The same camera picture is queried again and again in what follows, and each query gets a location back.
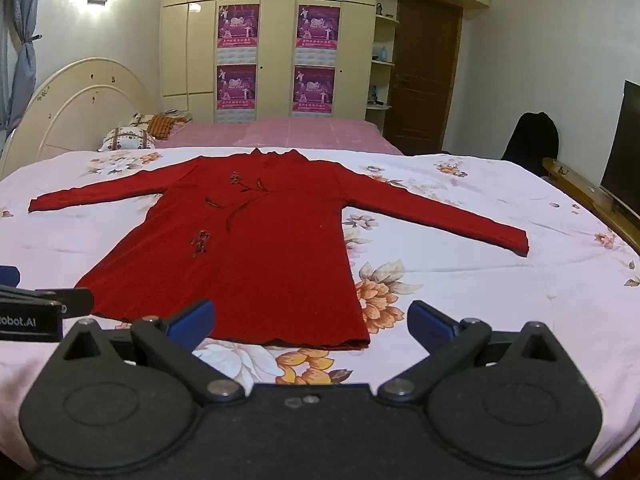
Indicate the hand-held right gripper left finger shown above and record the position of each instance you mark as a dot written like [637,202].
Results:
[192,325]

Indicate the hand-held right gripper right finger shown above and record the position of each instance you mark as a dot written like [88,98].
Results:
[430,327]

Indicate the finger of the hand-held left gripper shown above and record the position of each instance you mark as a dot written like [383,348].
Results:
[65,301]
[7,276]

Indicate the red long-sleeved dress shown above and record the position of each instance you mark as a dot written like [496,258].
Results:
[250,260]

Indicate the white floral blanket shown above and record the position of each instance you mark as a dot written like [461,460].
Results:
[450,240]

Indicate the white floral pillow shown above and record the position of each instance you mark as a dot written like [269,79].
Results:
[125,140]
[140,121]

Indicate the cream rounded headboard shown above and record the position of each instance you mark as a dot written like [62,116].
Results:
[65,110]

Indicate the orange striped pillow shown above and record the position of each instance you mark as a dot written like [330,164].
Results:
[167,125]

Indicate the black bag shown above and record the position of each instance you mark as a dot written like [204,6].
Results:
[531,142]

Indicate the blue grey curtain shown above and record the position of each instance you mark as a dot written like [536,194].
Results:
[22,60]

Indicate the pink bed sheet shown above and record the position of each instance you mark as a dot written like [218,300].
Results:
[300,132]

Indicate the brown wooden door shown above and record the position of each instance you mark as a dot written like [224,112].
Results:
[425,75]

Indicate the black flat television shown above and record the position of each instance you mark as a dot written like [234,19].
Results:
[622,150]

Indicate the cream corner shelf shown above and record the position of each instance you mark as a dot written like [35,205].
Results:
[382,62]

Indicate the light blue bottle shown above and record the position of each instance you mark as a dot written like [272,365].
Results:
[384,52]

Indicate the purple wall poster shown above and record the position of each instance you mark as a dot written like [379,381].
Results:
[318,25]
[314,88]
[236,87]
[238,25]

